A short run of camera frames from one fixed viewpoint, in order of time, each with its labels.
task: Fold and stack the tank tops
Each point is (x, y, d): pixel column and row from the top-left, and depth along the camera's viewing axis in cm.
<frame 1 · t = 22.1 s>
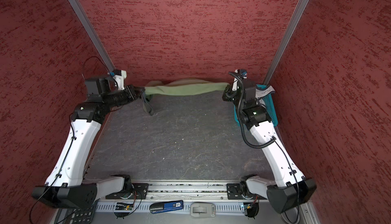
left hand: (144, 93, 69), fingers closed
right hand: (225, 88, 72), fingers closed
olive green tank top: (185, 86, 76), point 35 cm above the table

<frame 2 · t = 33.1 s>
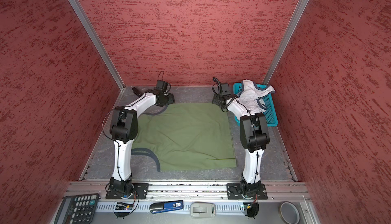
left hand: (170, 102, 104), fingers open
right hand: (216, 102, 100), fingers open
olive green tank top: (187, 137, 96), on the table

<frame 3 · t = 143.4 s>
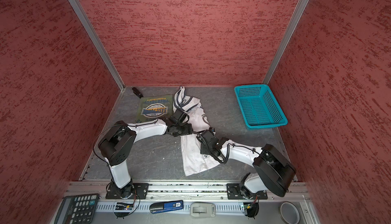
left hand: (187, 133, 93), fingers open
right hand: (204, 153, 87), fingers open
olive green tank top: (150, 107, 108), point 2 cm above the table
white grey-trimmed tank top: (194, 161, 86), on the table

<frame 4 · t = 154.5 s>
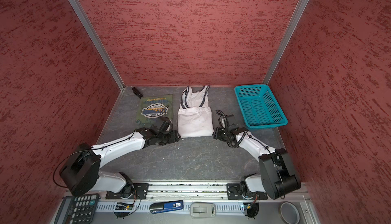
left hand: (176, 141, 86), fingers open
right hand: (215, 137, 89), fingers open
white grey-trimmed tank top: (195, 117, 102), point 3 cm above the table
the other named things where they were.

